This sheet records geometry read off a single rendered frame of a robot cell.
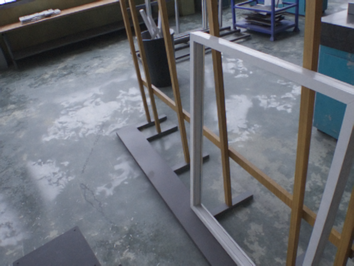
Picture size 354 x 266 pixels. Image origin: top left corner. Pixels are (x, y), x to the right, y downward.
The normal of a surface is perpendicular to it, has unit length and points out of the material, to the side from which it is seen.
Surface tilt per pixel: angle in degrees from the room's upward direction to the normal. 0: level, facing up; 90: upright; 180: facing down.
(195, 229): 0
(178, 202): 0
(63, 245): 0
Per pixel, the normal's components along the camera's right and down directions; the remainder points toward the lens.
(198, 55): 0.47, 0.41
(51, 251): -0.15, -0.84
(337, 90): -0.89, 0.24
